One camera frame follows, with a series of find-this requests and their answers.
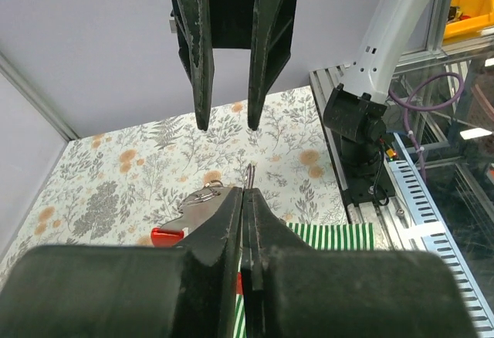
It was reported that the white slotted cable duct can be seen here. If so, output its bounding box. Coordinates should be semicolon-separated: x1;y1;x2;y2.
388;134;493;337

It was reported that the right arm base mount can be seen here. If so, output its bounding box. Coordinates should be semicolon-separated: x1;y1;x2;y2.
340;137;396;206

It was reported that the yellow storage bin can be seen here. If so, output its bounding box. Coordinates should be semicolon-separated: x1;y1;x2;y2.
443;0;493;40

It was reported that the green striped cloth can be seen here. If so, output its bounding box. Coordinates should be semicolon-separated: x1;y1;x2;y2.
232;222;375;338

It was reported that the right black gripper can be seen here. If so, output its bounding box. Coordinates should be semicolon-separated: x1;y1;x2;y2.
171;0;297;130

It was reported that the floral table mat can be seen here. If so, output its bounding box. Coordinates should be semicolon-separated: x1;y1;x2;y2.
1;86;347;277

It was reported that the aluminium front rail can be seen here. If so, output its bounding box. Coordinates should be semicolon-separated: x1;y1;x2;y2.
323;127;425;251

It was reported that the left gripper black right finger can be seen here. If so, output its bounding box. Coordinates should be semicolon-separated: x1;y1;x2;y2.
241;188;476;337

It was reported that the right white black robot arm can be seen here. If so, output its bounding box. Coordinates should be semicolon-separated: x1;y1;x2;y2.
171;0;430;176

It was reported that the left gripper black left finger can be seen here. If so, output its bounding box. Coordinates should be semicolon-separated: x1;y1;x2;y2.
1;188;243;337

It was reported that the red handled silver keyring carabiner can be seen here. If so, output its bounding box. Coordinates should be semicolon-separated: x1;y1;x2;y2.
150;162;258;248

